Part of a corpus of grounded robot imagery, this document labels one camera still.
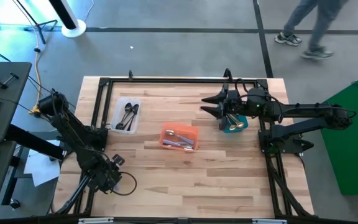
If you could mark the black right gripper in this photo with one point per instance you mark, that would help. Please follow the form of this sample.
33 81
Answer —
230 105

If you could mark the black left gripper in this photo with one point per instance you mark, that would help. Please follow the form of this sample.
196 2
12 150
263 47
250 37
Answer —
107 177

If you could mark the thin gold spoon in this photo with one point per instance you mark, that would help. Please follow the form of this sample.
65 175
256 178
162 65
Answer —
235 119

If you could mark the black spoon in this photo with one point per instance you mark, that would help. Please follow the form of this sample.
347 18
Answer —
130 123
119 124
126 115
132 113

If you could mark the clear plastic bin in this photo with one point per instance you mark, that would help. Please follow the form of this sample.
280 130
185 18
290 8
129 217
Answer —
124 116

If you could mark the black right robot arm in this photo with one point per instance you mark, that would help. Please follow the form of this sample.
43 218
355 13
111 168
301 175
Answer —
306 115

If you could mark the large black table clamp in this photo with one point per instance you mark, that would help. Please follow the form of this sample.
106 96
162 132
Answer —
227 74

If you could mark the teal plastic bin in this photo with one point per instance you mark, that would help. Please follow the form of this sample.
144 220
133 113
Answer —
242 129

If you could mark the orange plastic bin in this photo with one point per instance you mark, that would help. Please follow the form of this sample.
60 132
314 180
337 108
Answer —
179 137

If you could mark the white paper sheet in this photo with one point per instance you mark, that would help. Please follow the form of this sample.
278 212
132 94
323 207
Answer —
40 168

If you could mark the black desk support beam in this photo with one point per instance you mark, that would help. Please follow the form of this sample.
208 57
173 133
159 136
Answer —
36 143

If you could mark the small black table clamp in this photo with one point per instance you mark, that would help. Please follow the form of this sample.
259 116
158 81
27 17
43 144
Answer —
130 74

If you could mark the black caster wheel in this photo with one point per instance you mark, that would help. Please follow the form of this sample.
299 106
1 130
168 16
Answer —
15 204

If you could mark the grey office desk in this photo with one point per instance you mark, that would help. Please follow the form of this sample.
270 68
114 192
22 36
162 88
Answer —
8 102

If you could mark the person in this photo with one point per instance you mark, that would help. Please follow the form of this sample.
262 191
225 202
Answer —
319 25

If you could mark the white round lamp base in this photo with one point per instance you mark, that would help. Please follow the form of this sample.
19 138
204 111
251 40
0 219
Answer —
73 29

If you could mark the black tripod stand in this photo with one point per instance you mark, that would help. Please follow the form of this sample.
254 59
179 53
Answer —
38 25

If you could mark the black aluminium rig frame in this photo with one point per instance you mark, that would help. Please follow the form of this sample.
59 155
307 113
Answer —
182 80

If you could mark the silver metal bracket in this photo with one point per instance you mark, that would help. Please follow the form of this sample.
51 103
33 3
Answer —
95 220
269 221

